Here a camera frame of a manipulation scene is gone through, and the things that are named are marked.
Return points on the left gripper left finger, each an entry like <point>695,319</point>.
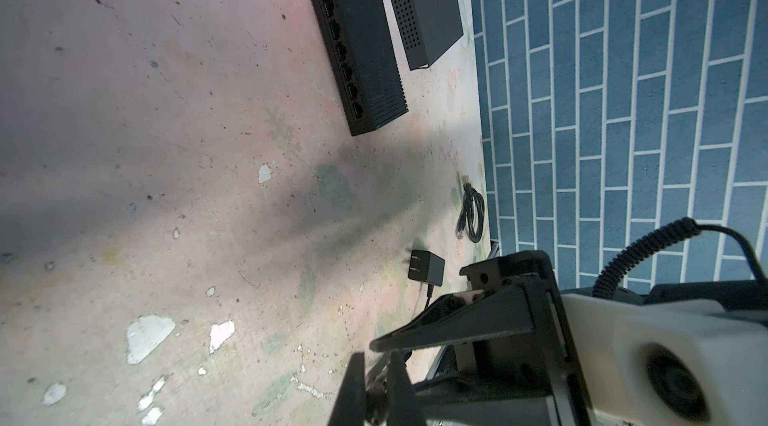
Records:
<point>350,405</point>

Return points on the flat black router box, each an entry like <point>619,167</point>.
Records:
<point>428,29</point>

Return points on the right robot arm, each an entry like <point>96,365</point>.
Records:
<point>708,291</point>

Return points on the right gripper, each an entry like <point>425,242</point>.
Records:
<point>514,351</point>

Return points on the black power adapter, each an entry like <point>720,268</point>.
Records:
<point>427,268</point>

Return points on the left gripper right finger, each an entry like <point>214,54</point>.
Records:
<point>403,405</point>

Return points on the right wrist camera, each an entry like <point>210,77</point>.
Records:
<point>681,363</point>

